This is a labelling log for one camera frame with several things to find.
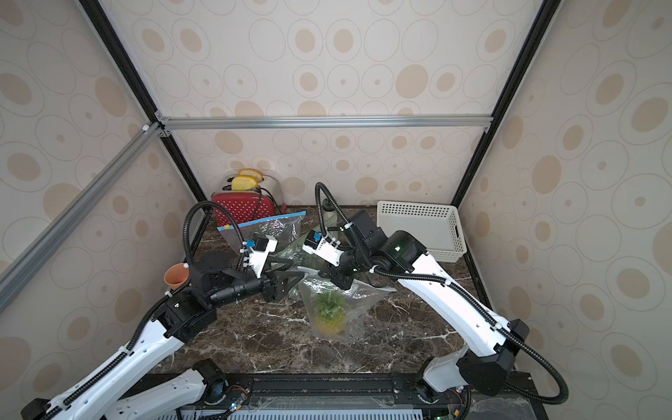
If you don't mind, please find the yellow pineapple green crown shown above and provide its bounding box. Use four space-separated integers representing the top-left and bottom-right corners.
311 290 349 338

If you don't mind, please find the clear zip-top bag blue slider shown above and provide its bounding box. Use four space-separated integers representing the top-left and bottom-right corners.
292 266 397 341

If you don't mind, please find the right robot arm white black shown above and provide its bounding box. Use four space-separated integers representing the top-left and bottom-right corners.
303 211 529 403

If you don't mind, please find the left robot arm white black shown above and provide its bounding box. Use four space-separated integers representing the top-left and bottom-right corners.
21 255 304 419

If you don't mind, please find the green-zip bag with pineapple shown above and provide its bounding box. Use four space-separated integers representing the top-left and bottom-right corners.
274 234 326 270

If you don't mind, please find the blue-zip bag with pineapple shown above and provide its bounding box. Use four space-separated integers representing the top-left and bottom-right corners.
217 211 306 264

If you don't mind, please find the red toaster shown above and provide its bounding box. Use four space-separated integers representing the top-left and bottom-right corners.
211 192 279 224

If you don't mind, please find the small bottle black cap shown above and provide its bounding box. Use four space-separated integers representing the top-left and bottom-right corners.
321 198 338 228

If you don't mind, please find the front yellow toast slice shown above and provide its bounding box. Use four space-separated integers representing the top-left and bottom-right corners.
231 175 258 192

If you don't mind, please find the yellow toast slice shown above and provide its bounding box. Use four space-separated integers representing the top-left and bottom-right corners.
238 168 264 183
231 175 258 192

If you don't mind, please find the rear yellow toast slice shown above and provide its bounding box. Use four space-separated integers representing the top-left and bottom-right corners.
238 168 264 183

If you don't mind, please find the orange plastic cup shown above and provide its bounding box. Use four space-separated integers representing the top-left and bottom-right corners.
164 262 189 290

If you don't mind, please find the white perforated plastic basket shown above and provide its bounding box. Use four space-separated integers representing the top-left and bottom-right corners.
376 201 467 264

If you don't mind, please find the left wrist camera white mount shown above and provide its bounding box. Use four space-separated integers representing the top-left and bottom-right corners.
241 236 278 278

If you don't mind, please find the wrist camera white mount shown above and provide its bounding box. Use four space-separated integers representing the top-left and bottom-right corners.
241 236 278 278
302 230 344 267

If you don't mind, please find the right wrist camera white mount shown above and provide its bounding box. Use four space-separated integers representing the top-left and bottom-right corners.
302 230 344 267

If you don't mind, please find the right black corrugated cable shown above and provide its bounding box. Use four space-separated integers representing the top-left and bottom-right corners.
313 182 570 405

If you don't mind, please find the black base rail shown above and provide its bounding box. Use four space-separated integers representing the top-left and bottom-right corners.
93 371 550 420

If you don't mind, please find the horizontal aluminium frame bar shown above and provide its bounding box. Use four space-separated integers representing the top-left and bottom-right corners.
161 115 493 131

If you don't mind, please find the left diagonal aluminium frame bar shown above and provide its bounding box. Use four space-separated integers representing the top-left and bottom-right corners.
1 122 161 310

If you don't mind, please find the left black frame post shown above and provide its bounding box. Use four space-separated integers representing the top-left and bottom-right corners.
76 0 207 201

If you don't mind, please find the black frame post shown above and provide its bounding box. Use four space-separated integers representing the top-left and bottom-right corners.
76 0 207 201
451 0 562 208

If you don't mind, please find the right black frame post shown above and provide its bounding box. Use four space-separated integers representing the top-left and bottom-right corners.
451 0 562 208

